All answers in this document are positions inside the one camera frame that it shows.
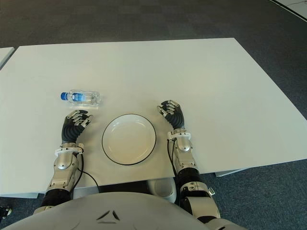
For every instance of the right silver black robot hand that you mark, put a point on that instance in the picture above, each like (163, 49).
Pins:
(177, 117)

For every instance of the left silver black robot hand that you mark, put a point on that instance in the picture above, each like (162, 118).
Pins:
(70, 130)

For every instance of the clear blue-capped water bottle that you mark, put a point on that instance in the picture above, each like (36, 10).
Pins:
(84, 97)

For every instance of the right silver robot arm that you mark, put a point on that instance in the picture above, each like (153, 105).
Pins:
(188, 165)

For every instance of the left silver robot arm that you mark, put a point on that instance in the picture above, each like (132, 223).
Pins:
(63, 165)

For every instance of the white black-rimmed plate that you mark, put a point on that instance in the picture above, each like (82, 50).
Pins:
(130, 140)

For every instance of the white robot waist part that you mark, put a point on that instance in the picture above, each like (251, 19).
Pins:
(163, 189)

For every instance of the grey robot torso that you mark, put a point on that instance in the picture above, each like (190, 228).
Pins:
(115, 210)

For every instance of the white side table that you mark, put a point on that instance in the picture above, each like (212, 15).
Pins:
(4, 56)

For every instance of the black wheeled base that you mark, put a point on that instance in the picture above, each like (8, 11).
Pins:
(5, 212)

